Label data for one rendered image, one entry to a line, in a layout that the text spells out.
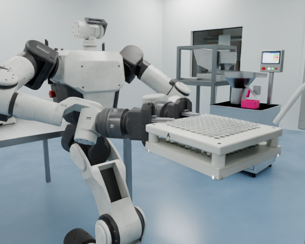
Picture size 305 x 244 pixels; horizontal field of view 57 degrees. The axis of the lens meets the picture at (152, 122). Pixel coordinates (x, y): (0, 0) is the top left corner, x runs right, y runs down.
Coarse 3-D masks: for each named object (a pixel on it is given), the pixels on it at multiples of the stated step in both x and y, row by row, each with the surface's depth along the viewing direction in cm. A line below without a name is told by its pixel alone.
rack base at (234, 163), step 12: (156, 144) 72; (168, 144) 72; (264, 144) 72; (168, 156) 68; (180, 156) 65; (192, 156) 63; (204, 156) 63; (228, 156) 63; (240, 156) 63; (252, 156) 63; (264, 156) 66; (192, 168) 62; (204, 168) 59; (216, 168) 57; (228, 168) 58; (240, 168) 61
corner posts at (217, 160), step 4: (152, 136) 73; (156, 136) 73; (152, 140) 73; (156, 140) 73; (268, 140) 70; (272, 140) 70; (276, 140) 70; (268, 144) 71; (272, 144) 70; (276, 144) 70; (212, 156) 58; (216, 156) 57; (220, 156) 56; (224, 156) 57; (212, 160) 58; (216, 160) 57; (220, 160) 57; (224, 160) 57; (212, 164) 58; (216, 164) 57; (220, 164) 57; (224, 164) 57
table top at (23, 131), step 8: (16, 120) 173; (24, 120) 173; (64, 120) 173; (0, 128) 151; (8, 128) 151; (16, 128) 151; (24, 128) 151; (32, 128) 151; (40, 128) 151; (48, 128) 151; (56, 128) 151; (64, 128) 151; (0, 136) 135; (8, 136) 135; (16, 136) 135; (24, 136) 135; (32, 136) 138; (40, 136) 140; (48, 136) 143; (56, 136) 146; (0, 144) 128; (8, 144) 131; (16, 144) 133
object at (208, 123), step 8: (184, 120) 74; (192, 120) 75; (200, 120) 75; (208, 120) 74; (216, 120) 74; (224, 120) 74; (232, 120) 74; (200, 128) 67; (208, 128) 66; (216, 128) 66; (224, 128) 66; (232, 128) 66
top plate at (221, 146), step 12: (156, 132) 70; (168, 132) 67; (180, 132) 66; (252, 132) 66; (264, 132) 66; (276, 132) 68; (192, 144) 61; (204, 144) 58; (216, 144) 57; (228, 144) 57; (240, 144) 59; (252, 144) 62
